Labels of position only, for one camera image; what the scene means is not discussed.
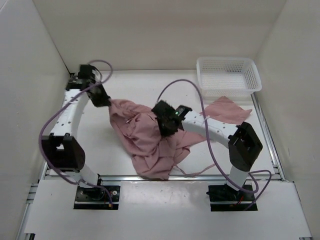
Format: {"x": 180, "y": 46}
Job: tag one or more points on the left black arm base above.
{"x": 97, "y": 199}

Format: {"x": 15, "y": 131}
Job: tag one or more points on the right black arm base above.
{"x": 223, "y": 198}

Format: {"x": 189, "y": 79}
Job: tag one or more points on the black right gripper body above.
{"x": 165, "y": 129}

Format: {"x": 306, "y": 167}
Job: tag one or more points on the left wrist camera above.
{"x": 86, "y": 72}

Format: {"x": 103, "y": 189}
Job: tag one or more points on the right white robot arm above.
{"x": 242, "y": 142}

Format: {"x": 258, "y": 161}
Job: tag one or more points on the pink trousers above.
{"x": 152, "y": 155}

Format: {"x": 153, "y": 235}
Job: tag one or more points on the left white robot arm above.
{"x": 60, "y": 147}

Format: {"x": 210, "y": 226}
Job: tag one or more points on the white plastic basket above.
{"x": 232, "y": 77}

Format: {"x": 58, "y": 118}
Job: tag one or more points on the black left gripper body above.
{"x": 99, "y": 97}

